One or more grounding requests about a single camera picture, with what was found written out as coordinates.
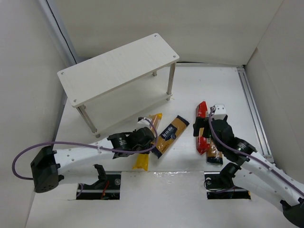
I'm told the yellow-ended spaghetti bag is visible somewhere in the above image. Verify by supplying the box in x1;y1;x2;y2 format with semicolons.
133;113;162;171

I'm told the blue-label spaghetti bag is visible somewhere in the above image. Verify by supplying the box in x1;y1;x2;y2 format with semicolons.
152;115;190;159

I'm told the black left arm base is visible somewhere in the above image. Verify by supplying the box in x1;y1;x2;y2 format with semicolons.
76;173;121;200

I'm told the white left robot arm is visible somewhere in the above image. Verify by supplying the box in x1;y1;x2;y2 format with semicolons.
30;117;159;193

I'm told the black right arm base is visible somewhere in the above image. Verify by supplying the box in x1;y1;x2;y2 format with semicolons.
203;172;251;200

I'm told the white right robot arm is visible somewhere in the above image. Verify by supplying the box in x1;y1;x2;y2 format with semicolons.
203;117;304;228

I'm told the white two-tier shelf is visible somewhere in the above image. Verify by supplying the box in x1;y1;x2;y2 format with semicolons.
57;33;180;136

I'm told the red spaghetti bag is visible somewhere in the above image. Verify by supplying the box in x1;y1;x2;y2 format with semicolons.
196;101;210;155

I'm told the dark-ended spaghetti bag with barcode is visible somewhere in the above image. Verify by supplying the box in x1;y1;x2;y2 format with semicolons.
206;141;223;166

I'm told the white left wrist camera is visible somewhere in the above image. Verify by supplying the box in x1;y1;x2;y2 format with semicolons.
136;117;150;130

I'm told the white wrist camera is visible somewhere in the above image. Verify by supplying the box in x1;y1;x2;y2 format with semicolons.
136;117;150;130
210;104;227;120

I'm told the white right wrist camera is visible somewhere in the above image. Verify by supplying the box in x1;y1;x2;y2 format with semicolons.
210;104;227;120

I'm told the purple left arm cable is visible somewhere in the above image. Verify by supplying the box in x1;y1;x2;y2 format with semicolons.
12;117;159;181

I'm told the aluminium frame rail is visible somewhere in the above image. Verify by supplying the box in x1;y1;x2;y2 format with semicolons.
237;66;275;163

